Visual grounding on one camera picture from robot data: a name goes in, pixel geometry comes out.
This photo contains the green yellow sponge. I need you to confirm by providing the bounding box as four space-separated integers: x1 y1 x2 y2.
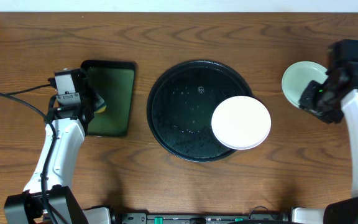
94 98 106 113

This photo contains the mint green plate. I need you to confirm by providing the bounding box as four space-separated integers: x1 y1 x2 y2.
282 61 328 109

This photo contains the pink plate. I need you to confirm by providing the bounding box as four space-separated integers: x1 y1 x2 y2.
211 96 272 150

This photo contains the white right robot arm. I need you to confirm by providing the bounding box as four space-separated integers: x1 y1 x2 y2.
290 39 358 223

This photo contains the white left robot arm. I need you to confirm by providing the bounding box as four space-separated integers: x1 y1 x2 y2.
4 68 112 223

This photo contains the black rectangular water tray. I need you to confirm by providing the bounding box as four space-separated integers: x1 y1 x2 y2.
81 60 137 137

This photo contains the round black tray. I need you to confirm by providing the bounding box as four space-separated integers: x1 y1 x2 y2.
147 60 253 162

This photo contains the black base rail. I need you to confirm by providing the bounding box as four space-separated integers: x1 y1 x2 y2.
121 212 290 224

